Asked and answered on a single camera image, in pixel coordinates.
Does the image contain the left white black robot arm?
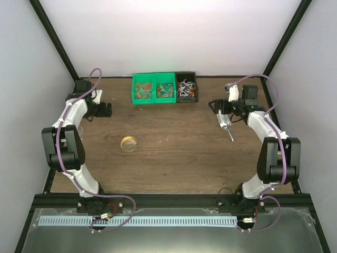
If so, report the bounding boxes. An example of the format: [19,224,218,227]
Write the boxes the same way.
[42,80,112,213]

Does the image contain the black bin candies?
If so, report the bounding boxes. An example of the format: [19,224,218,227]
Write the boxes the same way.
[175,71,199,103]

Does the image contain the green bin gummy candies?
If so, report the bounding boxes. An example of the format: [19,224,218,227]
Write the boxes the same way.
[131,73,155,105]

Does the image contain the gold jar lid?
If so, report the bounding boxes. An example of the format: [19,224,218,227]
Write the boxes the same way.
[120,136,137,152]

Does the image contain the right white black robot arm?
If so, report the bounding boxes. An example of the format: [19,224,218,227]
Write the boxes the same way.
[209,83,301,212]

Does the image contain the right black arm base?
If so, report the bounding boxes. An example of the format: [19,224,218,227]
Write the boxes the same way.
[216,185,265,216]

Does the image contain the light blue slotted cable duct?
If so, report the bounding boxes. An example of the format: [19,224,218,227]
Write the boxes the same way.
[38,216,237,228]

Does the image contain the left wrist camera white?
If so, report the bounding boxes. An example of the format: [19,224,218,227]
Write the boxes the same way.
[92,89,103,104]

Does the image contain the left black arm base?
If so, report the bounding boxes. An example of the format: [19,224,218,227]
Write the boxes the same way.
[76,197,124,215]

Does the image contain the clear plastic jar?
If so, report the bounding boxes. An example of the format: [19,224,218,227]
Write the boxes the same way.
[77,126,85,140]

